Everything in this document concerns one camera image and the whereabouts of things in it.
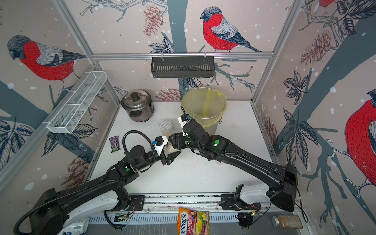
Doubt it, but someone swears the small clear jar with rice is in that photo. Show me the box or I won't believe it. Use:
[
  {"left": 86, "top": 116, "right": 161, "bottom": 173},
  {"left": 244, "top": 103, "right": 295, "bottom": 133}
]
[{"left": 165, "top": 143, "right": 179, "bottom": 155}]

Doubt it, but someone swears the purple M&M's candy packet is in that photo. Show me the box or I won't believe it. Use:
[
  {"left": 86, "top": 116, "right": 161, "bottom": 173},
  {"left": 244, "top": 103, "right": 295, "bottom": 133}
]
[{"left": 109, "top": 136, "right": 121, "bottom": 153}]

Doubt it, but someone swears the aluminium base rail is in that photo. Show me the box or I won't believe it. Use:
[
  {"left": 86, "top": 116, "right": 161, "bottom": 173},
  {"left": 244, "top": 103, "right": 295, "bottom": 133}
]
[{"left": 85, "top": 192, "right": 277, "bottom": 225}]

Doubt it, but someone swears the white wire mesh shelf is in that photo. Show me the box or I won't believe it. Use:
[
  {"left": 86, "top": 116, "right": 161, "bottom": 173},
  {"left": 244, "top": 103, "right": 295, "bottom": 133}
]
[{"left": 47, "top": 71, "right": 107, "bottom": 134}]

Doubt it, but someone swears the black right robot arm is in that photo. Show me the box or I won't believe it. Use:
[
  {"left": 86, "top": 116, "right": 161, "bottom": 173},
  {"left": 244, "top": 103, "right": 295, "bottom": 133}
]
[{"left": 168, "top": 120, "right": 298, "bottom": 212}]

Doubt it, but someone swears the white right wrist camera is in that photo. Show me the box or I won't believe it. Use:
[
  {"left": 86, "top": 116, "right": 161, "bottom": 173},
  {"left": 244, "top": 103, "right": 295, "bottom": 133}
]
[{"left": 178, "top": 114, "right": 190, "bottom": 136}]

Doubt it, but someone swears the jar lying at base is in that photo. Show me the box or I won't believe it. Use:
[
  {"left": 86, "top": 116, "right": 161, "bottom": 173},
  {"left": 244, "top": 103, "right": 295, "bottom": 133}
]
[{"left": 271, "top": 215, "right": 303, "bottom": 230}]

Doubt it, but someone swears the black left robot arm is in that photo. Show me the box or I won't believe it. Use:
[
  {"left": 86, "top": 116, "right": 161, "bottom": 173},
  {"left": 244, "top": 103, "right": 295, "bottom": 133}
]
[{"left": 13, "top": 130, "right": 185, "bottom": 235}]

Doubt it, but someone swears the silver rice cooker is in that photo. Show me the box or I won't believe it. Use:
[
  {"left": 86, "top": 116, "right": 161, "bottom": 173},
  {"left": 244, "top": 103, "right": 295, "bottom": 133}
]
[{"left": 120, "top": 90, "right": 155, "bottom": 122}]

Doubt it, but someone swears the Fox's fruits candy bag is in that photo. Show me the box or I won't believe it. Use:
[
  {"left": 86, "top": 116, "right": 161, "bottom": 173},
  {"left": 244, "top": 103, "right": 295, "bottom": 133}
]
[{"left": 177, "top": 207, "right": 210, "bottom": 235}]

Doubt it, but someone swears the mesh bin with yellow bag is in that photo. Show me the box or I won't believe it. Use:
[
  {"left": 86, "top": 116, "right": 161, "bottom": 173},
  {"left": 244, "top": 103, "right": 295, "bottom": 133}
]
[{"left": 181, "top": 87, "right": 228, "bottom": 135}]

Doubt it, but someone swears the black hanging wire basket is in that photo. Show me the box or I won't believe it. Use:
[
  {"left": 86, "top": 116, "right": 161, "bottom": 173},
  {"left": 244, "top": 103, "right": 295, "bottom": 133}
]
[{"left": 151, "top": 56, "right": 215, "bottom": 78}]

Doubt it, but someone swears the clear jar with sealed top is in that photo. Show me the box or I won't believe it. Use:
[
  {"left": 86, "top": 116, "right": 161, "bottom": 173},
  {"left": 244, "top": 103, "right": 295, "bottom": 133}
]
[{"left": 159, "top": 119, "right": 174, "bottom": 137}]

